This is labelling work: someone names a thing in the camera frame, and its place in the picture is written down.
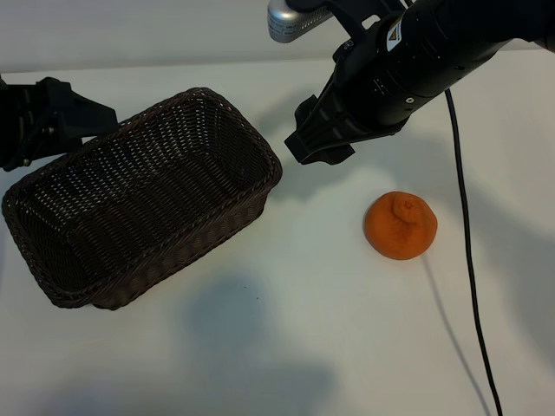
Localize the orange fruit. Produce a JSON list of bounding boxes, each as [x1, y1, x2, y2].
[[362, 190, 439, 261]]

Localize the dark brown wicker basket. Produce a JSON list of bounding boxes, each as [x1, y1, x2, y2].
[[1, 86, 284, 311]]

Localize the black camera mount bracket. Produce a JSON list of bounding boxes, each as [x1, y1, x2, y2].
[[286, 0, 411, 42]]

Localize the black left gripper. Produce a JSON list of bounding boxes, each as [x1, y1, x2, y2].
[[0, 75, 120, 172]]

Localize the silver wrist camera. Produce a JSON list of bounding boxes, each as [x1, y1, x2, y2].
[[266, 0, 335, 44]]

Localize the black cable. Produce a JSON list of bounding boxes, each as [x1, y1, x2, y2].
[[442, 84, 505, 416]]

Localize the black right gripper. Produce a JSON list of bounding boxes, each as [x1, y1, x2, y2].
[[284, 12, 452, 166]]

